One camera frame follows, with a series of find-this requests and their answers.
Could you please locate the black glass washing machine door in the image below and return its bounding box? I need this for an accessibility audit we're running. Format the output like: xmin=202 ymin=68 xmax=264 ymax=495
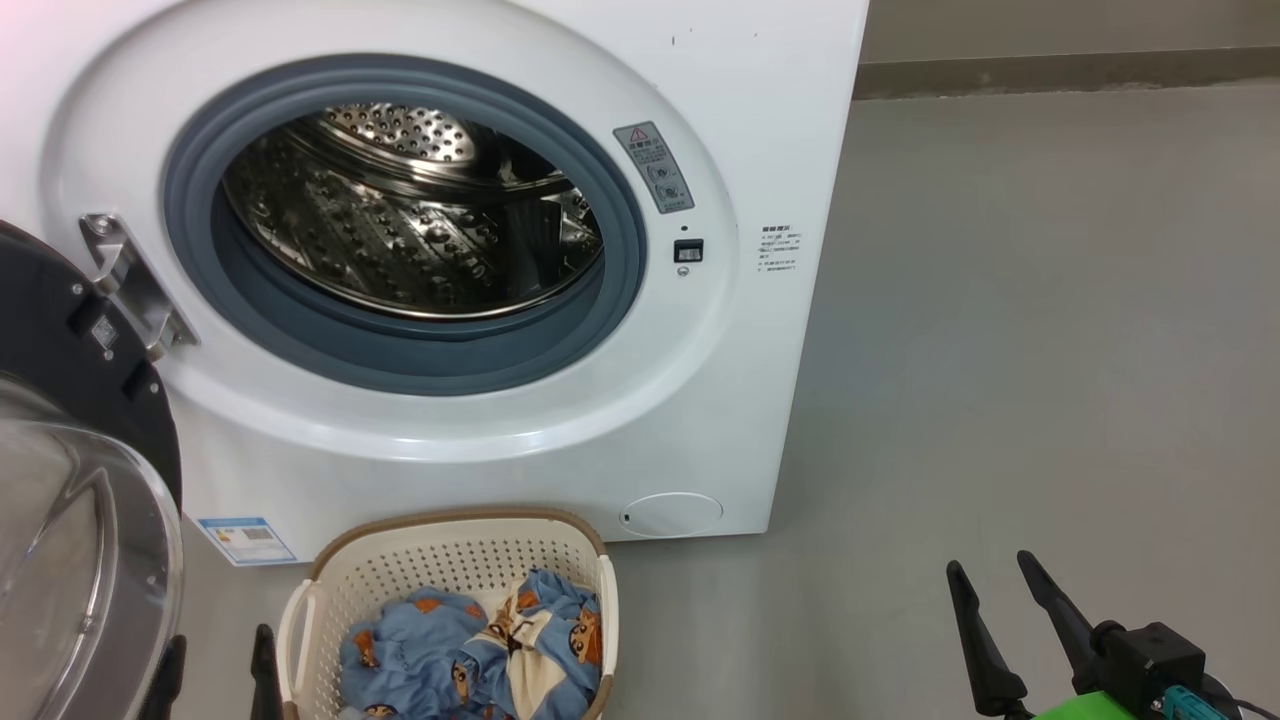
xmin=0 ymin=220 xmax=187 ymax=720

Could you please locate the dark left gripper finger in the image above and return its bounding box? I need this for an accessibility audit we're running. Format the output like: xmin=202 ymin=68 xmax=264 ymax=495
xmin=140 ymin=635 xmax=188 ymax=720
xmin=250 ymin=624 xmax=285 ymax=720

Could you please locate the blue cream cartoon print garment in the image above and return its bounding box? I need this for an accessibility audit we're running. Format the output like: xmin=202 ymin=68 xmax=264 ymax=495
xmin=455 ymin=568 xmax=604 ymax=720

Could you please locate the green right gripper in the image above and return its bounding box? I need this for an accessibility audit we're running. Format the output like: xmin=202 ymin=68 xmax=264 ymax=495
xmin=946 ymin=550 xmax=1241 ymax=720

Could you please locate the metal door hinge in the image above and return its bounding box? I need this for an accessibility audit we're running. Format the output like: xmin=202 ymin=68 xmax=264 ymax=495
xmin=80 ymin=212 xmax=201 ymax=361

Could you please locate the blue white energy label sticker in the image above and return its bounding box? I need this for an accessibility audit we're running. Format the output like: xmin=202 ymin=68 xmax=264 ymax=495
xmin=196 ymin=516 xmax=299 ymax=567

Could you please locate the white front-load washing machine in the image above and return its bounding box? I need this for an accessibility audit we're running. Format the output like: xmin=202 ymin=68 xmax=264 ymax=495
xmin=0 ymin=0 xmax=871 ymax=567

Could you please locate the grey rubber door gasket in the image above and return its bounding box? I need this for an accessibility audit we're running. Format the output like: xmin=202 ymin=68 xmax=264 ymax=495
xmin=162 ymin=55 xmax=649 ymax=398

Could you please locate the cream perforated laundry basket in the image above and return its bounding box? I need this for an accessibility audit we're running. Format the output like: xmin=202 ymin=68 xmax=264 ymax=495
xmin=277 ymin=506 xmax=620 ymax=720

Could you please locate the steel washing machine drum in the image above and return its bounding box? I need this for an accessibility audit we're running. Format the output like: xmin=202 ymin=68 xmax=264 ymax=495
xmin=222 ymin=103 xmax=605 ymax=321

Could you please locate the grey wall baseboard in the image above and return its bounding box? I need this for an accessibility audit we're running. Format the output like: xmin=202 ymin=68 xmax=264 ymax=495
xmin=855 ymin=45 xmax=1280 ymax=101

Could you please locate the teal plug black cable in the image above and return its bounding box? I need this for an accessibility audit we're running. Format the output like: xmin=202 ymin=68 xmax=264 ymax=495
xmin=1160 ymin=686 xmax=1280 ymax=720

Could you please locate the round white filter cover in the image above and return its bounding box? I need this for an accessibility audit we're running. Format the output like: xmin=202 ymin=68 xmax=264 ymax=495
xmin=618 ymin=492 xmax=725 ymax=539

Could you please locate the grey warning sticker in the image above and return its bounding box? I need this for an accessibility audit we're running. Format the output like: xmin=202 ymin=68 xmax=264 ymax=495
xmin=613 ymin=121 xmax=696 ymax=215

